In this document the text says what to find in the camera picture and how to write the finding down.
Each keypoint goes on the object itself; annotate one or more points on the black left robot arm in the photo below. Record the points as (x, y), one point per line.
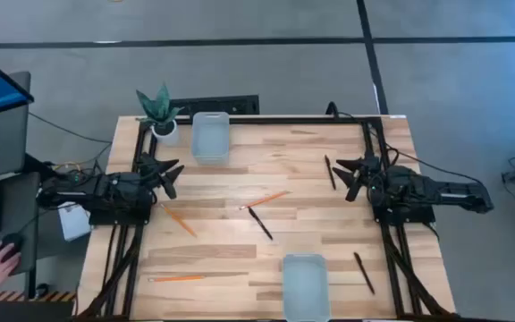
(105, 188)

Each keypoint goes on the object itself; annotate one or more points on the grey desk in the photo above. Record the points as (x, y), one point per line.
(16, 197)

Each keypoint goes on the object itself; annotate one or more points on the black pen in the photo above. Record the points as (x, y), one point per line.
(259, 222)
(330, 172)
(364, 273)

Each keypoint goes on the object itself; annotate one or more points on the black aluminium table frame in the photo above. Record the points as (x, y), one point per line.
(392, 268)

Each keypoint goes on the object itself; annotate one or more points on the white box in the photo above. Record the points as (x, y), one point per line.
(74, 223)

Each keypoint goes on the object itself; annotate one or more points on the green snake plant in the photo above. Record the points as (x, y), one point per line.
(161, 105)

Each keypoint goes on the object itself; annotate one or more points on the grey display screen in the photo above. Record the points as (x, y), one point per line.
(14, 134)

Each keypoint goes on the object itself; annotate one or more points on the translucent grey plastic bin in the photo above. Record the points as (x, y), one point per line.
(210, 143)
(306, 290)

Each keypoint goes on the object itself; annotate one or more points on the black computer mouse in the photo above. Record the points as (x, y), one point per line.
(14, 239)

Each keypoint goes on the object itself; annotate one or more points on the white plant pot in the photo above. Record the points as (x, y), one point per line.
(170, 138)

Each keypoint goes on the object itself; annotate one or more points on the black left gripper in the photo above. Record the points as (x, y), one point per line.
(146, 172)

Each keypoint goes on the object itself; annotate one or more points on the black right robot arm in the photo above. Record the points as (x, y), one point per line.
(418, 188)

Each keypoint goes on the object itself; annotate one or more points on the black platform hazard-striped edge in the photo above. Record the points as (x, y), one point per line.
(29, 310)

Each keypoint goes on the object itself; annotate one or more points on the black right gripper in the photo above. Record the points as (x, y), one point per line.
(369, 174)

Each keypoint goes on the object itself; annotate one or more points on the orange pencil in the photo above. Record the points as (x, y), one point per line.
(264, 200)
(177, 278)
(178, 220)

